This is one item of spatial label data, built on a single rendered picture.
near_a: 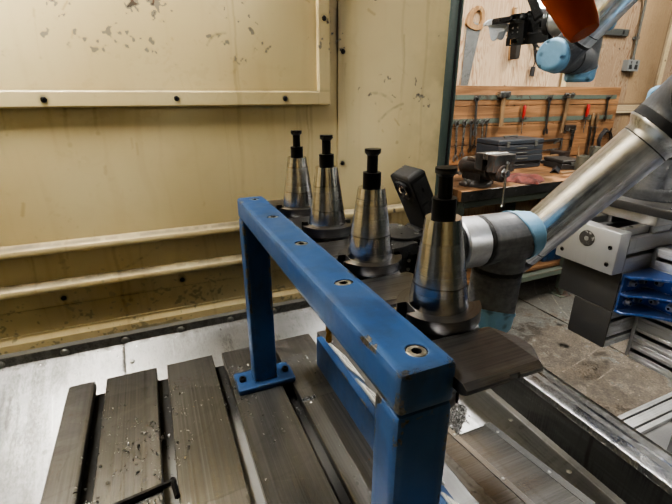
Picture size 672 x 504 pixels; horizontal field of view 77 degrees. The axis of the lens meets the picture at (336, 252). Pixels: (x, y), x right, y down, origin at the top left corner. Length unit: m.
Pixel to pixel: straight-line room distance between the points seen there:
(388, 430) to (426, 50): 0.97
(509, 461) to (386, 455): 0.69
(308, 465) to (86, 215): 0.64
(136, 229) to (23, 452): 0.45
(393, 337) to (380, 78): 0.86
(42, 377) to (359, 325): 0.86
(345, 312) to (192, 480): 0.41
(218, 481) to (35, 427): 0.47
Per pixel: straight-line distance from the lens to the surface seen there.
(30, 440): 1.01
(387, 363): 0.26
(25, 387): 1.08
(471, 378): 0.27
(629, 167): 0.77
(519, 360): 0.30
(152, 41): 0.94
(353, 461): 0.65
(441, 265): 0.30
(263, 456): 0.66
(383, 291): 0.36
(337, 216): 0.49
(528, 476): 0.95
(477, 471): 0.91
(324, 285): 0.35
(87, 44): 0.94
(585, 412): 0.99
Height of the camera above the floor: 1.37
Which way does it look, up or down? 21 degrees down
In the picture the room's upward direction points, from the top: straight up
